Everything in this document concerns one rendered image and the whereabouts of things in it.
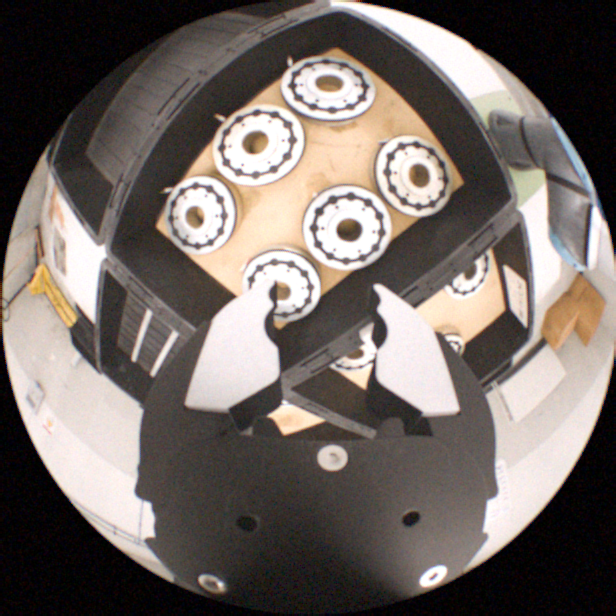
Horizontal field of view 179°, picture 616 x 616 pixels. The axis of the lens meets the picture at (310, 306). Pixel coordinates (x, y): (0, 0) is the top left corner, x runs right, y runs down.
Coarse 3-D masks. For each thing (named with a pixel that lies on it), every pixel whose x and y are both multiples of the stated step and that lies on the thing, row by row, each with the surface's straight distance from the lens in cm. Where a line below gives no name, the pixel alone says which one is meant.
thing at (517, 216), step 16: (512, 224) 28; (496, 240) 26; (528, 240) 32; (480, 256) 25; (528, 256) 34; (448, 272) 23; (528, 272) 35; (432, 288) 23; (528, 288) 38; (416, 304) 24; (528, 320) 45; (528, 336) 49; (336, 352) 25; (512, 352) 48; (320, 368) 27; (496, 368) 47; (288, 384) 30; (304, 400) 33; (336, 416) 38; (368, 432) 48
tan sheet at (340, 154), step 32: (384, 96) 31; (320, 128) 28; (352, 128) 28; (384, 128) 29; (416, 128) 31; (320, 160) 27; (352, 160) 28; (448, 160) 33; (256, 192) 28; (288, 192) 27; (160, 224) 35; (256, 224) 29; (288, 224) 28; (352, 224) 28; (192, 256) 34; (224, 256) 32
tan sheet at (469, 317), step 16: (496, 272) 45; (496, 288) 47; (432, 304) 38; (448, 304) 40; (464, 304) 43; (480, 304) 46; (496, 304) 50; (432, 320) 41; (448, 320) 43; (464, 320) 46; (480, 320) 49; (464, 336) 49; (368, 368) 44
